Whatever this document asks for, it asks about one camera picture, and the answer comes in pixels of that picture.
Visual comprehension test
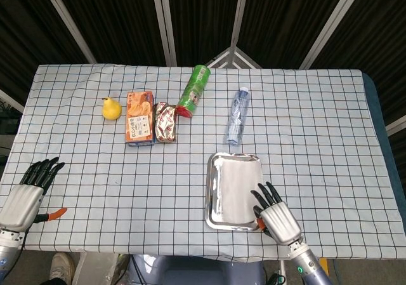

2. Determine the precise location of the yellow pear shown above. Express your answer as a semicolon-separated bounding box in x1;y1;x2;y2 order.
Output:
101;96;122;121

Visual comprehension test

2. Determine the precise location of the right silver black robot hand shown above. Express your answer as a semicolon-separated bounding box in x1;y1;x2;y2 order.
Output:
250;181;302;245

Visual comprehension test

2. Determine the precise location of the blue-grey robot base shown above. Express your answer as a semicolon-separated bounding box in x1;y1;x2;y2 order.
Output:
129;255;266;285

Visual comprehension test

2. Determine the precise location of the silver metal tray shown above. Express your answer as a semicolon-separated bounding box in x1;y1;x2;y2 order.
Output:
205;152;264;232

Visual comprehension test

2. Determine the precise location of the white sneaker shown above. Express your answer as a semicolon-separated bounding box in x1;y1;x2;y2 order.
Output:
49;252;77;282

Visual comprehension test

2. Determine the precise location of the white black-grid tablecloth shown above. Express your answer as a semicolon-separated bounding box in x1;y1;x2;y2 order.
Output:
0;63;406;262

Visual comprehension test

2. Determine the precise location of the green chips can red lid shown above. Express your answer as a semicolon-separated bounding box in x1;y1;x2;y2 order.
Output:
175;64;212;119

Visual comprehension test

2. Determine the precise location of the white metal frame post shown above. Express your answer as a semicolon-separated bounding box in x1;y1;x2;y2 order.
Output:
150;0;178;67
230;0;251;48
299;0;369;70
385;115;406;136
37;0;98;64
0;89;25;113

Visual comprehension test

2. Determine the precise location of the clear plastic water bottle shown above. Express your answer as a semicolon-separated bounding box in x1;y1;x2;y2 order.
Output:
225;86;251;146

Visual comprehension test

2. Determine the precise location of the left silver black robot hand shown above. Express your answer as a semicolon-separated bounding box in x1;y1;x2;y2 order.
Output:
0;157;68;234

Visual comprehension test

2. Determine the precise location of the white triangular frame base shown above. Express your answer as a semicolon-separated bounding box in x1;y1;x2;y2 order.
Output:
206;45;263;69

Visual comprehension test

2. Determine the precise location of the gold foil snack bag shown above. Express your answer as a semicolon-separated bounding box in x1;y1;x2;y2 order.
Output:
153;102;178;144

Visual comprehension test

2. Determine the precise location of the orange and blue cracker box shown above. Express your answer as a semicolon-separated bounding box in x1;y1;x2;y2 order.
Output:
125;90;157;146

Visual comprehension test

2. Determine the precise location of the black cable bundle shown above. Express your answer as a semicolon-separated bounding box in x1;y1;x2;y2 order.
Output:
268;272;288;285

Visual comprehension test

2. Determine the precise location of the blue padded table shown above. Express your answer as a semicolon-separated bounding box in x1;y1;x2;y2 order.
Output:
363;72;406;260

